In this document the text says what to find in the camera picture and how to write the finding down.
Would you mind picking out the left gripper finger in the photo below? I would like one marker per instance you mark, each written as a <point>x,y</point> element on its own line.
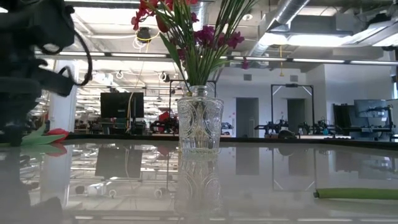
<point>12,135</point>

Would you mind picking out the red artificial tulip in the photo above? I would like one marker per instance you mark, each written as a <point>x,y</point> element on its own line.
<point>57,133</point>
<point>357,193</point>

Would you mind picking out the maroon artificial tulip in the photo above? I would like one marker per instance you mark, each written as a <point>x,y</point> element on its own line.
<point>162,25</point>

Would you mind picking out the clear embossed glass vase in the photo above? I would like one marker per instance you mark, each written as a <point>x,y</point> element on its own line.
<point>200,124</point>

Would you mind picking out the purple artificial flower bunch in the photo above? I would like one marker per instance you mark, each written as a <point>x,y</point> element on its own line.
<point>205,35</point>
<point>234,40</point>

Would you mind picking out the black computer monitor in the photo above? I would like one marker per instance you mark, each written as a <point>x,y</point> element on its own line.
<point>121,105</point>

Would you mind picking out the red equipment piece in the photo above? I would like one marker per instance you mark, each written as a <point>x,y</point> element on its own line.
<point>164,116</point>

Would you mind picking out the grey door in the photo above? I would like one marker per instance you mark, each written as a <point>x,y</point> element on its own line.
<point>247,118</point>
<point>295,115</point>

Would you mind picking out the black distant robot arms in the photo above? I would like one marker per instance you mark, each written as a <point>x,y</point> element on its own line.
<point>273,127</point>

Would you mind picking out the long ceiling light bar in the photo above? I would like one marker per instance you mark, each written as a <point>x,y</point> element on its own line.
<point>317,60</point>

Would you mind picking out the black robot workstation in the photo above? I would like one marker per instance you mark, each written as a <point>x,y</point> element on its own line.
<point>342,118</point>

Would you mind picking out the black metal rig frame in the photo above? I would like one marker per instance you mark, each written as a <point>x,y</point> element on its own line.
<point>292,85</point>

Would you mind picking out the silver ventilation duct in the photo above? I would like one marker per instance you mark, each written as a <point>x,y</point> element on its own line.
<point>286,12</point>

